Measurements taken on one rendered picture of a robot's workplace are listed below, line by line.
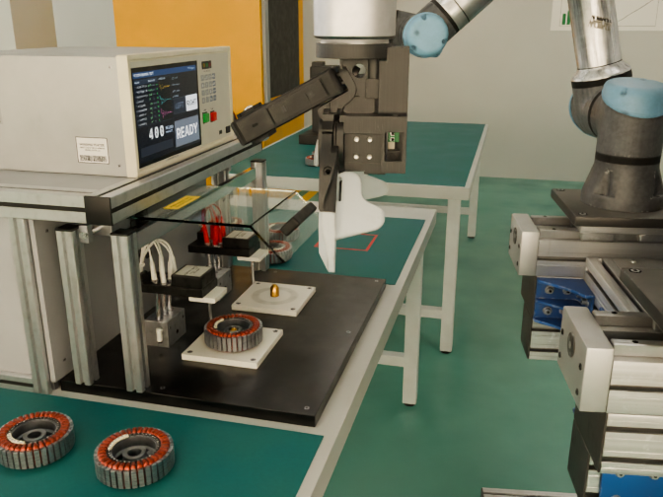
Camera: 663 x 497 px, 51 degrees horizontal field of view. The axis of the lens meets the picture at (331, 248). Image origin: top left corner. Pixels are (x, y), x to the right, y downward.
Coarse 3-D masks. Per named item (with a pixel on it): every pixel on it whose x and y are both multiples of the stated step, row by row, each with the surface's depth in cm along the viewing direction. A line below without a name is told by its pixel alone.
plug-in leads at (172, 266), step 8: (160, 240) 131; (144, 248) 130; (160, 248) 133; (168, 248) 131; (144, 256) 131; (160, 256) 128; (144, 264) 131; (152, 264) 131; (160, 264) 129; (168, 264) 131; (176, 264) 134; (144, 272) 132; (152, 272) 131; (160, 272) 129; (168, 272) 132; (144, 280) 132; (152, 280) 132; (168, 280) 132
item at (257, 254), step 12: (228, 240) 151; (240, 240) 150; (252, 240) 152; (204, 252) 153; (216, 252) 152; (228, 252) 152; (240, 252) 151; (252, 252) 152; (264, 252) 154; (216, 264) 159
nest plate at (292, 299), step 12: (252, 288) 160; (264, 288) 160; (288, 288) 160; (300, 288) 160; (312, 288) 160; (240, 300) 153; (252, 300) 153; (264, 300) 153; (276, 300) 153; (288, 300) 153; (300, 300) 153; (264, 312) 149; (276, 312) 148; (288, 312) 148
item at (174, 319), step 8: (168, 312) 136; (176, 312) 136; (144, 320) 133; (152, 320) 132; (160, 320) 132; (168, 320) 132; (176, 320) 135; (184, 320) 139; (152, 328) 133; (168, 328) 132; (176, 328) 136; (184, 328) 139; (152, 336) 134; (168, 336) 133; (176, 336) 136; (152, 344) 134; (160, 344) 134; (168, 344) 133
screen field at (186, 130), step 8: (176, 120) 131; (184, 120) 134; (192, 120) 137; (176, 128) 131; (184, 128) 134; (192, 128) 138; (176, 136) 131; (184, 136) 135; (192, 136) 138; (176, 144) 131
